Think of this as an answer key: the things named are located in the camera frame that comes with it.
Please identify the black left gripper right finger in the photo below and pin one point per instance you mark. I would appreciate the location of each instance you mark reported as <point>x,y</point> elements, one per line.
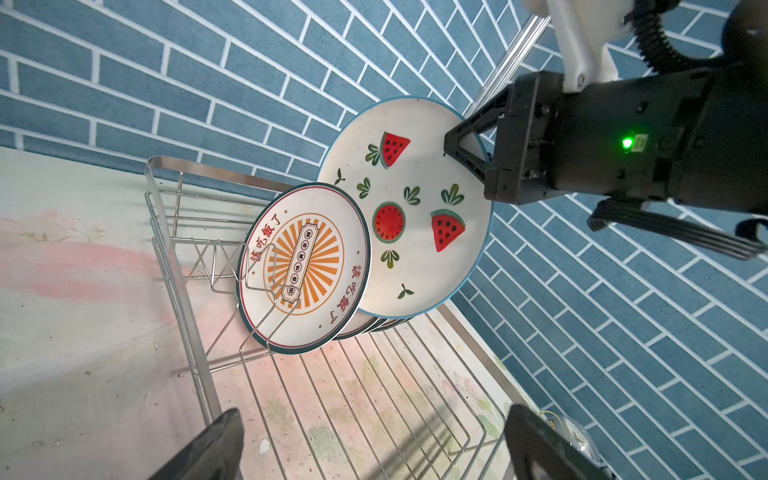
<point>538,452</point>

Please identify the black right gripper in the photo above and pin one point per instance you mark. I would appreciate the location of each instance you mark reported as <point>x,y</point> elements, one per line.
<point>621,139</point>

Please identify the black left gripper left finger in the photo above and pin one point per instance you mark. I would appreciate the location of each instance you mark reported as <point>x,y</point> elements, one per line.
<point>213,454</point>

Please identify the watermelon pattern white plate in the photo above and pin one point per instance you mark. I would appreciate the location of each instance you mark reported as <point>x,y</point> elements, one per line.
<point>427,215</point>

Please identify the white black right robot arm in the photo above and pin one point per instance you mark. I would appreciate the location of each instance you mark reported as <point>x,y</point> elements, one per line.
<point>725,166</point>

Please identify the floral patterned plate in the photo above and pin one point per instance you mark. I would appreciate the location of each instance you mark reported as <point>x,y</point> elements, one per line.
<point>361,322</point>

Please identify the orange sunburst white plate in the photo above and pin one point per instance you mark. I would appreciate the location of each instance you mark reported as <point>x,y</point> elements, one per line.
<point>303,269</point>

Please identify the chrome wire dish rack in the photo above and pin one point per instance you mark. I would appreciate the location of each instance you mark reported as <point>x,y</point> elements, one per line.
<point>426,399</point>

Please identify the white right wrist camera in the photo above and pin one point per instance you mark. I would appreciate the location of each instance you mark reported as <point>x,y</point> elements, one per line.
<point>583,29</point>

